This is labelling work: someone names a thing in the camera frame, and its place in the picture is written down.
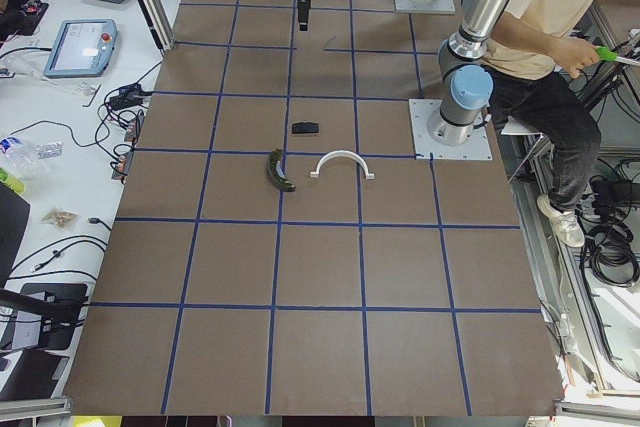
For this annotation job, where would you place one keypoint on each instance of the person in beige shirt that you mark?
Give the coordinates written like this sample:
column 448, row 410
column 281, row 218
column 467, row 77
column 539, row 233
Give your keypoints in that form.
column 529, row 50

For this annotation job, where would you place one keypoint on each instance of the small bag of parts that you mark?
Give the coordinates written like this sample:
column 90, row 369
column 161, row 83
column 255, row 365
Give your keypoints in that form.
column 59, row 218

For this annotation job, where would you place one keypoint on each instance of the clear plastic water bottle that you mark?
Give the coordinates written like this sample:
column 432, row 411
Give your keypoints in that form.
column 24, row 157

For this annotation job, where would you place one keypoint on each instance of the green handled grabber stick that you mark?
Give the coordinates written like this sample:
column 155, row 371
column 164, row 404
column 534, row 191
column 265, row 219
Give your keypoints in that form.
column 610, row 56

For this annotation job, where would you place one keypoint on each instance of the near blue teach pendant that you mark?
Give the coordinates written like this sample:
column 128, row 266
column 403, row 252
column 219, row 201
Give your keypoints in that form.
column 82, row 49

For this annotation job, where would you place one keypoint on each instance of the black brake pad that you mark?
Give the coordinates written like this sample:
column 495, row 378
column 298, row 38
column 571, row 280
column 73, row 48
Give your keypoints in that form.
column 305, row 128

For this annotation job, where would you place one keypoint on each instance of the black laptop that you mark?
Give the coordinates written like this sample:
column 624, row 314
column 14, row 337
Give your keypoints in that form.
column 15, row 213

